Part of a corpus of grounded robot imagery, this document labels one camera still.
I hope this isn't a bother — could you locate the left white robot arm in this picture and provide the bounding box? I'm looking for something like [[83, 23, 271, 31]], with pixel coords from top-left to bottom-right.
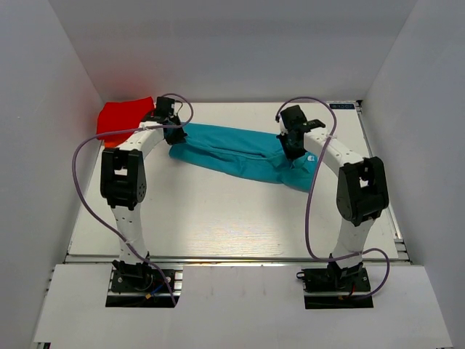
[[100, 94, 187, 290]]

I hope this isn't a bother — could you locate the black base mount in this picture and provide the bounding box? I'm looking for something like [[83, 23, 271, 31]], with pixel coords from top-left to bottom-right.
[[105, 269, 175, 308], [296, 268, 373, 310]]

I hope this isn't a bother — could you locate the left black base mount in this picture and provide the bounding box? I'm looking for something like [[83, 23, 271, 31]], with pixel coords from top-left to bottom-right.
[[105, 269, 175, 308]]

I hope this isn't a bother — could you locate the red folded t-shirt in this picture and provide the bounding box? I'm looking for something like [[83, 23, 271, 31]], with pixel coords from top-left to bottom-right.
[[96, 97, 155, 134]]

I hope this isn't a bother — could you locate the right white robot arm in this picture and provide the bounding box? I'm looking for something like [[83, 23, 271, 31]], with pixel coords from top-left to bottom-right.
[[275, 105, 389, 290]]

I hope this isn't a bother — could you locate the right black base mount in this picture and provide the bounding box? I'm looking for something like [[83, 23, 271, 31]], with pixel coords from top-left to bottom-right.
[[296, 268, 373, 310]]

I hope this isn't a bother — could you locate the teal t-shirt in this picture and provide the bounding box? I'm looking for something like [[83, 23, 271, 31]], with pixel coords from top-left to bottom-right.
[[169, 124, 318, 192]]

